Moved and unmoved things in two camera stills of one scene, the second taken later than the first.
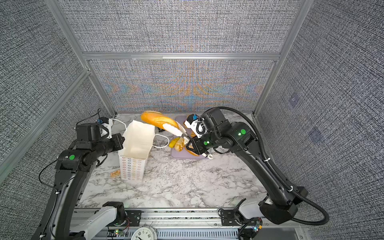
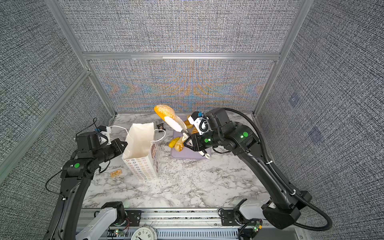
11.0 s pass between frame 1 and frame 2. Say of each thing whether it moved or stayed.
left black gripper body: moved
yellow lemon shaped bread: stayed
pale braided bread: stayed
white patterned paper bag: moved
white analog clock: stayed
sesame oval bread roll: moved
